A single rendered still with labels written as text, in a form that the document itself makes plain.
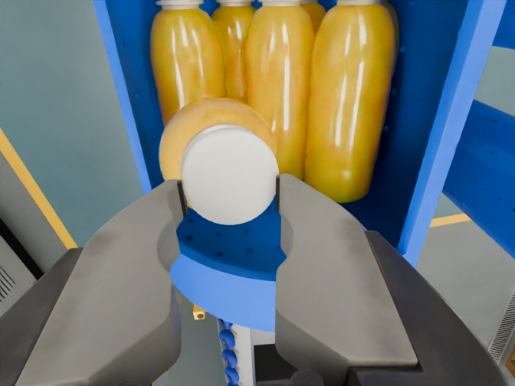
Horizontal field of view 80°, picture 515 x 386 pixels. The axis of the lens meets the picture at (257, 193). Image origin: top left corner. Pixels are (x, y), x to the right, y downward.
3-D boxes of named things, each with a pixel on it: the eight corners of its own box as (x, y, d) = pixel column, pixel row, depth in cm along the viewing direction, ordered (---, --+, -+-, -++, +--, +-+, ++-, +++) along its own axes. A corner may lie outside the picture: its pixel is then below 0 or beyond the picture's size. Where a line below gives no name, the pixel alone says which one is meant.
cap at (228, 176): (288, 162, 14) (302, 169, 12) (237, 230, 14) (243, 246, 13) (218, 107, 13) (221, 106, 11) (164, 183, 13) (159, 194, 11)
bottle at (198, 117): (257, 132, 32) (336, 155, 14) (217, 187, 32) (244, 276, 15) (199, 86, 30) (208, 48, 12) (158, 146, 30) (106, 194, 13)
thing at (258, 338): (249, 325, 73) (253, 396, 60) (248, 314, 71) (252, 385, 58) (291, 321, 73) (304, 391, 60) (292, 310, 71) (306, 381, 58)
